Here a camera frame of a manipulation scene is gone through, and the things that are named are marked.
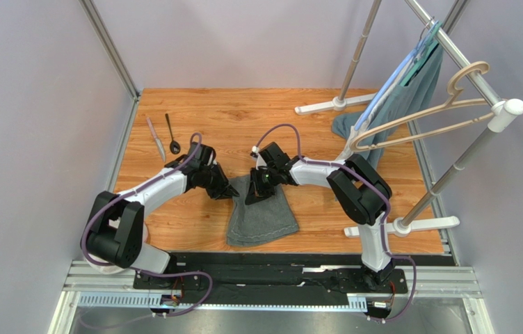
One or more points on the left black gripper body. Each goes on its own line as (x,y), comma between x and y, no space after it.
(213,180)

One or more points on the white mesh laundry bag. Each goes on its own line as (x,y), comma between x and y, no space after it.
(99,252)

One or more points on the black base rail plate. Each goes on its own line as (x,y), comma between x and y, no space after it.
(289,279)

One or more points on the teal hanging garment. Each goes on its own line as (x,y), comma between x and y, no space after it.
(401,101)

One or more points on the grey stitched cloth napkin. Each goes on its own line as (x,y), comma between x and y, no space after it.
(259,223)

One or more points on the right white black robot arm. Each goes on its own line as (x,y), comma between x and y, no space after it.
(361,192)

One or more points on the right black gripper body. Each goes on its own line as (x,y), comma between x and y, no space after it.
(261,186)

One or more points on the metal clothes rack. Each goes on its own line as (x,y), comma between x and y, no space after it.
(466,88)

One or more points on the blue clothes hanger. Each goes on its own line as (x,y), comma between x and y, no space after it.
(405,71)

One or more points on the black spoon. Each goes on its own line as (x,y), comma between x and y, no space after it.
(174,146)

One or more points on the pink handled knife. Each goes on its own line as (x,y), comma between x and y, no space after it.
(157,140)

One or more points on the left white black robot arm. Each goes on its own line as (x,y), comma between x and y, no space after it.
(115,236)

